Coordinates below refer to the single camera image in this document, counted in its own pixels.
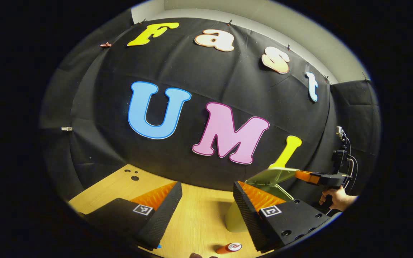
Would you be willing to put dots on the green desktop garbage bin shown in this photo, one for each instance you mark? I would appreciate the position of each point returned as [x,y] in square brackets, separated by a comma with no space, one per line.
[269,176]

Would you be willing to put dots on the copper cloth clip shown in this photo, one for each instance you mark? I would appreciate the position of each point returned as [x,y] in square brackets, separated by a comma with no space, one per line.
[105,44]

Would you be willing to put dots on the red pop can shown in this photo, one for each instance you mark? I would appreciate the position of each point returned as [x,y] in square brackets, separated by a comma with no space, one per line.
[228,248]

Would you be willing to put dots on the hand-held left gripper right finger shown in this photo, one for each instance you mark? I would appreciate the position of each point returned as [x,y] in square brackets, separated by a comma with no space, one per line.
[251,222]

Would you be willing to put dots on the black backdrop cloth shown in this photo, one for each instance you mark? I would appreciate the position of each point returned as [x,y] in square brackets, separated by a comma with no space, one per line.
[228,86]

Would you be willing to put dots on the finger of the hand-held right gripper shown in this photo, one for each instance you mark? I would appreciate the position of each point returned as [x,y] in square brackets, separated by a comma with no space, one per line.
[304,176]

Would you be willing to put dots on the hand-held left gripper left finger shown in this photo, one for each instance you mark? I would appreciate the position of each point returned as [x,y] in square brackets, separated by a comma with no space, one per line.
[163,218]

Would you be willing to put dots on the white cloth clip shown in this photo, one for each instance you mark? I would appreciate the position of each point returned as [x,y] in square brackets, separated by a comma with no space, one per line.
[66,128]

